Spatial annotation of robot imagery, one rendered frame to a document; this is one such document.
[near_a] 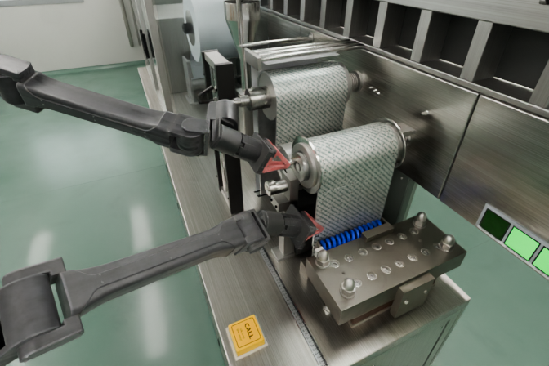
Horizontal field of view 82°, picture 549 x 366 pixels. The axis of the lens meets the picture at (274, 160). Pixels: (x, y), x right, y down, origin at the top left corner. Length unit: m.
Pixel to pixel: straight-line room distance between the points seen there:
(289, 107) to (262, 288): 0.52
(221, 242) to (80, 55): 5.77
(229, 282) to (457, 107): 0.75
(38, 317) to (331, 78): 0.82
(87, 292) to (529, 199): 0.80
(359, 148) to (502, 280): 1.84
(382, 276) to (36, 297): 0.69
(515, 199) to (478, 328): 1.45
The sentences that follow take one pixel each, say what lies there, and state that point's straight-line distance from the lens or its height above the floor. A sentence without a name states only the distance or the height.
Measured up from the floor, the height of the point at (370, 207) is 1.09.
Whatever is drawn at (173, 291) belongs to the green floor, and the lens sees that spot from 2.12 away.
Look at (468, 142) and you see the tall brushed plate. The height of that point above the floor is 1.33.
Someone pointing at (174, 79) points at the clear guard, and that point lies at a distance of 1.62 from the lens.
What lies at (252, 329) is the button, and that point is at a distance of 0.88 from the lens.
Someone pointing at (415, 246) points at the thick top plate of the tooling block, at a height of 1.03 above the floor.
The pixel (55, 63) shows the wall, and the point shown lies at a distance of 6.34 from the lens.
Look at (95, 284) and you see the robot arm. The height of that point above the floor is 1.30.
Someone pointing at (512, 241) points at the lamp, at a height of 1.18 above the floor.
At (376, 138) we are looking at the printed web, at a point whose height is 1.30.
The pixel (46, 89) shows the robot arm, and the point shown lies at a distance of 0.80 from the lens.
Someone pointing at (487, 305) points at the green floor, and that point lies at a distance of 2.33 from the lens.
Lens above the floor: 1.70
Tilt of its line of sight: 34 degrees down
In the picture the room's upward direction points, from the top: straight up
